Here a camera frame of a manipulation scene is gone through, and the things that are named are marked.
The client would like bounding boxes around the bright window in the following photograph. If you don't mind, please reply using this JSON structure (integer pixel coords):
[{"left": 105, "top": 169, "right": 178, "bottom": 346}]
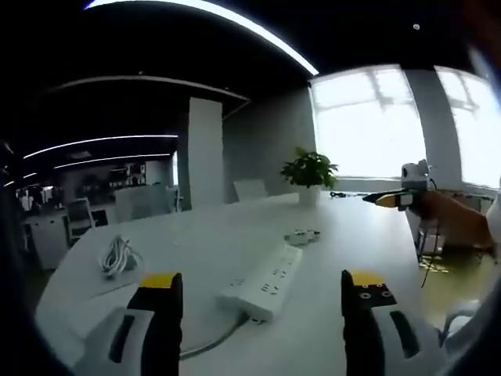
[
  {"left": 311, "top": 66, "right": 426, "bottom": 179},
  {"left": 434, "top": 66, "right": 501, "bottom": 187}
]

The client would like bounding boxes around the white office partition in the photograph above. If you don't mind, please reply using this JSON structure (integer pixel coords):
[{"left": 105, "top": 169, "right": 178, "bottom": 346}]
[{"left": 113, "top": 183, "right": 177, "bottom": 224}]

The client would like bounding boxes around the white charger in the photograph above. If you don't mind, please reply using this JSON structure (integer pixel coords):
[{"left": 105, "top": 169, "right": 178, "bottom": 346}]
[{"left": 283, "top": 228, "right": 323, "bottom": 247}]

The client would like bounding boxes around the white chair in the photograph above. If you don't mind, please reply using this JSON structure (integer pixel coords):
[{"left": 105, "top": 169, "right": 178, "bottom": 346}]
[{"left": 233, "top": 178, "right": 269, "bottom": 203}]

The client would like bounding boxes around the coiled white cable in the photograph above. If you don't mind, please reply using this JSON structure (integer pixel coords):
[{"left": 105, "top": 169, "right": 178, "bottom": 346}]
[{"left": 96, "top": 233, "right": 146, "bottom": 280}]

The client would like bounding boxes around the white power strip cable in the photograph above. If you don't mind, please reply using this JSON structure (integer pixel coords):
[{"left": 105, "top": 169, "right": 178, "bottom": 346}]
[{"left": 178, "top": 313, "right": 255, "bottom": 360}]

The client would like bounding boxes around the white power strip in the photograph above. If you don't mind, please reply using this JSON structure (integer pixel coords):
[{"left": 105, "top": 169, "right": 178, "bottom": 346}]
[{"left": 216, "top": 243, "right": 304, "bottom": 324}]

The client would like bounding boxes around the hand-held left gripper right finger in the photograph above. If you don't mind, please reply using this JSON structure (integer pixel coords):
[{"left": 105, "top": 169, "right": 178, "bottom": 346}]
[{"left": 341, "top": 269, "right": 445, "bottom": 376}]

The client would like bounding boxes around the ceiling light strip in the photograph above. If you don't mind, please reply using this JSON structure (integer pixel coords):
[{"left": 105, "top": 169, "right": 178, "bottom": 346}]
[
  {"left": 23, "top": 135, "right": 177, "bottom": 160},
  {"left": 52, "top": 154, "right": 173, "bottom": 169}
]

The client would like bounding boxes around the potted green plant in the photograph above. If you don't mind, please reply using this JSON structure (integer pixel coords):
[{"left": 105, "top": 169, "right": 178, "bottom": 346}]
[{"left": 280, "top": 146, "right": 340, "bottom": 206}]

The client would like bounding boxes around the white desk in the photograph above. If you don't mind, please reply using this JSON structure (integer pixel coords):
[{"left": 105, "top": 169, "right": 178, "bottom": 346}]
[{"left": 37, "top": 191, "right": 422, "bottom": 376}]

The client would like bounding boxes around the long curved ceiling light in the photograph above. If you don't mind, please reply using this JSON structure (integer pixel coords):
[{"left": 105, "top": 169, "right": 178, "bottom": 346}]
[{"left": 84, "top": 0, "right": 320, "bottom": 75}]

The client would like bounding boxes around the grey office chair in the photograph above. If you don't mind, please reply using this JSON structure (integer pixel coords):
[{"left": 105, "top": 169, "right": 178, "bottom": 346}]
[{"left": 66, "top": 197, "right": 97, "bottom": 246}]

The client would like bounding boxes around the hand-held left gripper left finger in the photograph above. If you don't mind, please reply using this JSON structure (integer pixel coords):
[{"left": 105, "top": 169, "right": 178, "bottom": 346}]
[{"left": 76, "top": 271, "right": 184, "bottom": 376}]

